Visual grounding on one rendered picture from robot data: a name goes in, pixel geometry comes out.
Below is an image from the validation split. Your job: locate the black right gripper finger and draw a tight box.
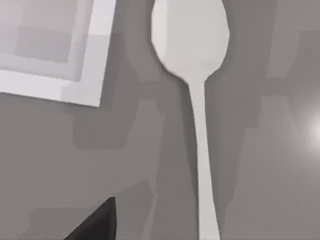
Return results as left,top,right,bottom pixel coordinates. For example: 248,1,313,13
61,196,118,240

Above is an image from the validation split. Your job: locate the white square tray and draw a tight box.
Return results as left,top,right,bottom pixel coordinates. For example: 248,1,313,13
0,0,118,109

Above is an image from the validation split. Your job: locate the white spoon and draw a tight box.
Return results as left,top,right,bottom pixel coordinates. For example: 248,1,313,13
150,0,231,240

